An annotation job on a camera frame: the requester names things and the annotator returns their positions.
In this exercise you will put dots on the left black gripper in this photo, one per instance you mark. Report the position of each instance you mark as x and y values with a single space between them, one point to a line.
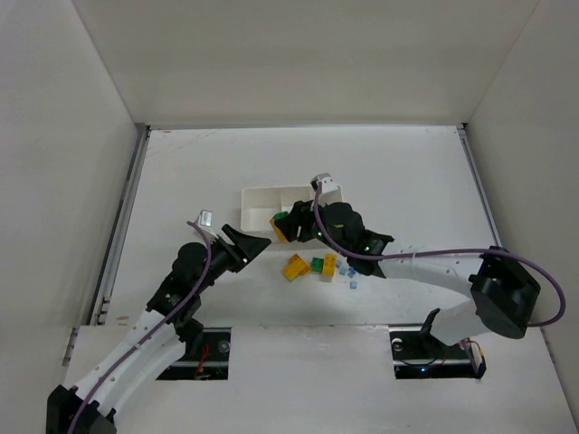
233 249

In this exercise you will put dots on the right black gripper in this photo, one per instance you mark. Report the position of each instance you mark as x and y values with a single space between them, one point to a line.
301 221

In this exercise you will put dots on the green lego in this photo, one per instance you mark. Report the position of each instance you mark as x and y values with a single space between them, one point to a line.
280 215

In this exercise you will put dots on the yellow long lego brick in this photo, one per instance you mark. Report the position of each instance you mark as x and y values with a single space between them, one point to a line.
276 230

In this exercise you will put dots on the green small lego brick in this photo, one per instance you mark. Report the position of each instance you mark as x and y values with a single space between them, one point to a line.
317 264

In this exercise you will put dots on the yellow curved lego brick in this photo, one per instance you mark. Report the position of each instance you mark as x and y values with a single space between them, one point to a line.
328 267

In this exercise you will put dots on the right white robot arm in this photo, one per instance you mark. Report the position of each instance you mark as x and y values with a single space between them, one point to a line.
449 271

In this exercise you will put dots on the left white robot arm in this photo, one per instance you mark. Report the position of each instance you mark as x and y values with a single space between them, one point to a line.
165 332

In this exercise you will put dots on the yellow lego cluster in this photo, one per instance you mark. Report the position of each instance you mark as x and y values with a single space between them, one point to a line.
296 267

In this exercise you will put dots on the white divided sorting tray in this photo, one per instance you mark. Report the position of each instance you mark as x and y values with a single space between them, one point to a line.
259 204

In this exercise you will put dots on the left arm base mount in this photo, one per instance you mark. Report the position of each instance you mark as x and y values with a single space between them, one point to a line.
206 358

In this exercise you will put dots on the left aluminium frame rail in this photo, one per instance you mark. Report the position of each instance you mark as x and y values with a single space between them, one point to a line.
101 296

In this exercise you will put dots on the aluminium frame rail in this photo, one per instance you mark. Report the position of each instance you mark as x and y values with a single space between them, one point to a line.
488 212
101 296

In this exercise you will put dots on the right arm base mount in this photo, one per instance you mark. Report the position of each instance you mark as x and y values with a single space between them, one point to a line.
419 356

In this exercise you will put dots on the right aluminium frame rail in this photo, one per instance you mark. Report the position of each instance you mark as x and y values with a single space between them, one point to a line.
488 212

